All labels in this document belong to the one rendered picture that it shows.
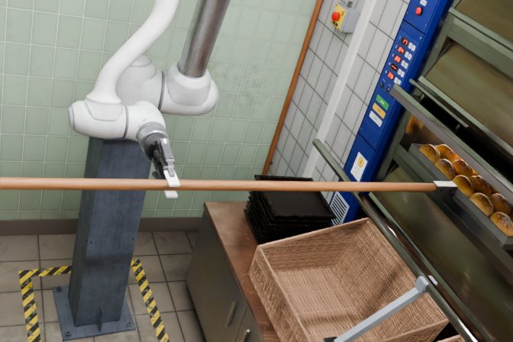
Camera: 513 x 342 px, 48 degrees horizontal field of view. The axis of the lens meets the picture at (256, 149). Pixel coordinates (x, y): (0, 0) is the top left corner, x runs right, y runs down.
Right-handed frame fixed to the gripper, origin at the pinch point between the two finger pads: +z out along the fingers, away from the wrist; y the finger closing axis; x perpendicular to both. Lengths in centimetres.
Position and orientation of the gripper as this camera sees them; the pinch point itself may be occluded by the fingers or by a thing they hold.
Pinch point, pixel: (170, 184)
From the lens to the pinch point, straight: 159.9
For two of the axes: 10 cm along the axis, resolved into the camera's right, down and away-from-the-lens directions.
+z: 3.4, 5.5, -7.6
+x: -9.0, -0.3, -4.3
